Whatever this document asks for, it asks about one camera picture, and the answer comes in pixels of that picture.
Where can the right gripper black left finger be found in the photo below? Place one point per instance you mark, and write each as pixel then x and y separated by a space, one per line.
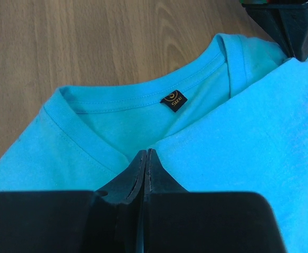
pixel 105 220

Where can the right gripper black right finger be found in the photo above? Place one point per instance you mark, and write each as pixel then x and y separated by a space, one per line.
pixel 176 220

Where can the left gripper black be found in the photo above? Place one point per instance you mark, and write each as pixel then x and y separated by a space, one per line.
pixel 286 22

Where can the turquoise t shirt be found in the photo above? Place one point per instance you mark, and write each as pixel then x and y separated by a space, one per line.
pixel 234 119

